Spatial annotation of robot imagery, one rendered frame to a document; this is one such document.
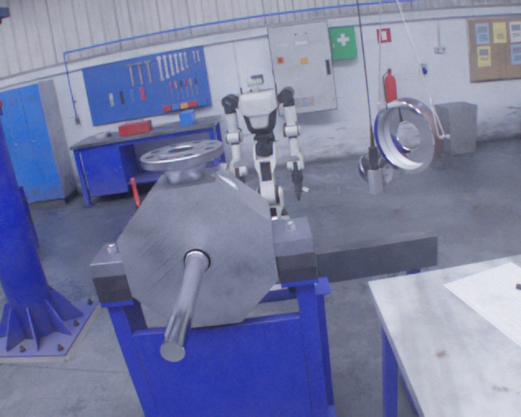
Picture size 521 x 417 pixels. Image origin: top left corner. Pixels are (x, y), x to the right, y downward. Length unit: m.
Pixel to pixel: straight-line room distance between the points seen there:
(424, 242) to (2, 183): 2.51
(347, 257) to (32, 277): 2.22
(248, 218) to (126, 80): 5.58
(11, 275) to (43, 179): 3.86
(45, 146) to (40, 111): 0.50
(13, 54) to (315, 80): 4.50
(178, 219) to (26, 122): 5.73
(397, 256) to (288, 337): 0.60
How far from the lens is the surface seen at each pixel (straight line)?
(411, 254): 1.97
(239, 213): 1.39
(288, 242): 1.44
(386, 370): 1.79
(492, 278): 1.67
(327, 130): 6.71
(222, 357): 1.68
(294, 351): 1.67
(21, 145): 7.13
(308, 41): 6.26
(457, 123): 6.55
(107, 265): 1.55
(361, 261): 1.93
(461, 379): 1.24
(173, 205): 1.41
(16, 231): 3.28
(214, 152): 1.37
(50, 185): 7.07
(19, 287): 3.40
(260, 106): 3.40
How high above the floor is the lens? 1.68
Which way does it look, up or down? 18 degrees down
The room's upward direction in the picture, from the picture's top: 8 degrees counter-clockwise
